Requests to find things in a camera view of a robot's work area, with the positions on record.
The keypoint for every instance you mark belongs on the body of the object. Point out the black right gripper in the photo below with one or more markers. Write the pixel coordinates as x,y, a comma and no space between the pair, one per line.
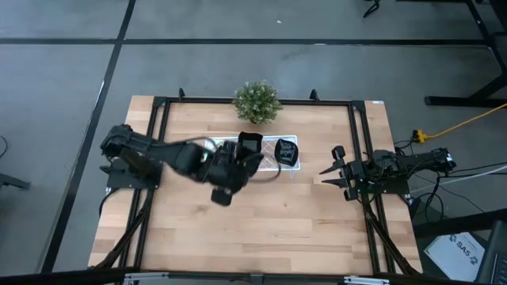
355,174

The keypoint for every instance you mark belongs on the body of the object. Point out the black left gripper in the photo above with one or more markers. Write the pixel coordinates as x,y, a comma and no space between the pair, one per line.
227,168

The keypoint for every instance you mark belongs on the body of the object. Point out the wavy-edged black mini plate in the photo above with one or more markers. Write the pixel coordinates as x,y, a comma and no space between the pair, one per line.
250,142

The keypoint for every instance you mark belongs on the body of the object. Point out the glossy black mini plate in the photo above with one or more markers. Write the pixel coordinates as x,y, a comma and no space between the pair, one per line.
296,154

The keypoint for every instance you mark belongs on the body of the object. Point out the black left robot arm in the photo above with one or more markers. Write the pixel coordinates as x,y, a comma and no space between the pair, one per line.
158,156

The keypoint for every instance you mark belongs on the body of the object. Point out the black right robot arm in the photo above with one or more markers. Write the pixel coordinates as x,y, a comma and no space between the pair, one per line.
416,162

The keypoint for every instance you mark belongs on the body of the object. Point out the green potted plant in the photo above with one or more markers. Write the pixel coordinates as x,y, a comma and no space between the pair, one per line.
257,102

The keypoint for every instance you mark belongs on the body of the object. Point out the black desk beam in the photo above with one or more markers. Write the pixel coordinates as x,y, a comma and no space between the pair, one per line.
455,225

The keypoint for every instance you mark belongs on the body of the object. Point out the white paper sheet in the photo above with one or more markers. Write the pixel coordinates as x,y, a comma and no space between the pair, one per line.
451,257

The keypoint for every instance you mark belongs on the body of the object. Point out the black laptop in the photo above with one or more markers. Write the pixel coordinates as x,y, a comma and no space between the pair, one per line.
495,257

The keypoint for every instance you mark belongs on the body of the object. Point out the black front beam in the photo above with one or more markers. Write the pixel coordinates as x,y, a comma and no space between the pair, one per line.
59,277

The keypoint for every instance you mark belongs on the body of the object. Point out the grey chair base leg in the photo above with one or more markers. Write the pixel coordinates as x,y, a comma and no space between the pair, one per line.
14,182

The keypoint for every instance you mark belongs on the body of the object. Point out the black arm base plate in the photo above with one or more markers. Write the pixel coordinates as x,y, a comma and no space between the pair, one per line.
119,181
396,188

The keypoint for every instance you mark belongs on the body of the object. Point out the black frame clamp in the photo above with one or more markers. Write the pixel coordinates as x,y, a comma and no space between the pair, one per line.
314,95
181,95

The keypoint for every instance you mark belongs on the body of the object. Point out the silver metal bracket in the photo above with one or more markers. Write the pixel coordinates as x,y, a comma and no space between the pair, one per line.
366,281
146,279

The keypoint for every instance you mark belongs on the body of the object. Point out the black desk leg frame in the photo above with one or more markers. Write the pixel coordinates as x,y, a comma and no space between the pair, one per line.
463,101

